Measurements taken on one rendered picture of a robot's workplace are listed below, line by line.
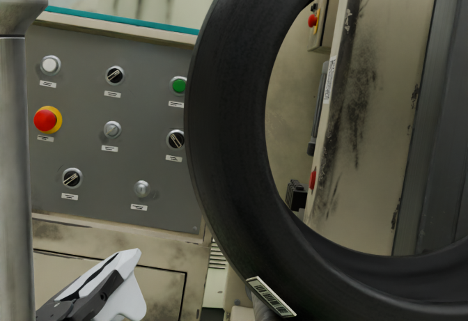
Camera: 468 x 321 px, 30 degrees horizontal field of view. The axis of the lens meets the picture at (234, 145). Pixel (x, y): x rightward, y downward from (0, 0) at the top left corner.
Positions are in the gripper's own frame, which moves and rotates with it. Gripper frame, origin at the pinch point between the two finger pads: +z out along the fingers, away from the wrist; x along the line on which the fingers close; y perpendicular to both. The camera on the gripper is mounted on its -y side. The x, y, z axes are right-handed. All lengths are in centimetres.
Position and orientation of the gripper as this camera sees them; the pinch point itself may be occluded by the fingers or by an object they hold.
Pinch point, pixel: (125, 253)
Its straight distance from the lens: 87.8
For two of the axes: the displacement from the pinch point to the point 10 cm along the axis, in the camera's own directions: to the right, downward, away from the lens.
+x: 6.4, -2.0, -7.4
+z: 5.7, -5.3, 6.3
